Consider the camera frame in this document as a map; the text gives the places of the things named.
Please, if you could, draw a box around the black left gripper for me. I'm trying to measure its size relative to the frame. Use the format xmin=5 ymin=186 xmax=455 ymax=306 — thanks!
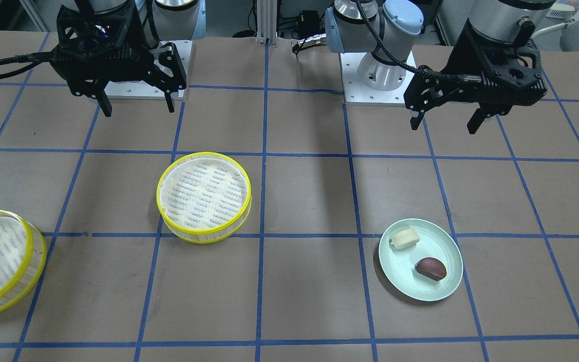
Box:
xmin=404 ymin=18 xmax=544 ymax=134

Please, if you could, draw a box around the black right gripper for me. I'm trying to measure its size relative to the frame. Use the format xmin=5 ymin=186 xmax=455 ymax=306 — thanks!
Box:
xmin=50 ymin=7 xmax=187 ymax=117

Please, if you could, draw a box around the yellow steamer basket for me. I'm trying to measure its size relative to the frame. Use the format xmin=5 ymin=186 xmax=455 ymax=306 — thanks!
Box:
xmin=156 ymin=152 xmax=251 ymax=244

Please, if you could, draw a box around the white bun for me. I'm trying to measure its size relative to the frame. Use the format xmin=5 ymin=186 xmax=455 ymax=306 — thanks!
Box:
xmin=389 ymin=228 xmax=420 ymax=250

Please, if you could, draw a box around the yellow steamer basket side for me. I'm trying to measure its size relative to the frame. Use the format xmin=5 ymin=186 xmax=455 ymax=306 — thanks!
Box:
xmin=0 ymin=209 xmax=48 ymax=312

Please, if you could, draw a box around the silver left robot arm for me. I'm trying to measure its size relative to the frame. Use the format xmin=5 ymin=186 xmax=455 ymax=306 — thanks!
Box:
xmin=325 ymin=1 xmax=553 ymax=134

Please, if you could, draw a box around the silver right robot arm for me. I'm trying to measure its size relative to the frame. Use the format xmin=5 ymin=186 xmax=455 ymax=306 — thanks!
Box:
xmin=50 ymin=1 xmax=206 ymax=117

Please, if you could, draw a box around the dark brown bun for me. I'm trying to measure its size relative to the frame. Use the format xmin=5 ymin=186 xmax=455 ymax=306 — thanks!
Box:
xmin=415 ymin=257 xmax=447 ymax=281

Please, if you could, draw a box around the light green plate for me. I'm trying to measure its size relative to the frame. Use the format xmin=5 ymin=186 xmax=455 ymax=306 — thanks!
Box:
xmin=377 ymin=218 xmax=463 ymax=302

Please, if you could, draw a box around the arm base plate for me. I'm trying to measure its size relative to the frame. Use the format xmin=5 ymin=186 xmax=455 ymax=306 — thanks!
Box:
xmin=91 ymin=40 xmax=192 ymax=100
xmin=339 ymin=53 xmax=414 ymax=107

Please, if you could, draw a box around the aluminium frame post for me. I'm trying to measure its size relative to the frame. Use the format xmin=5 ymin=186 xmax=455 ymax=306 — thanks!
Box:
xmin=255 ymin=0 xmax=279 ymax=46

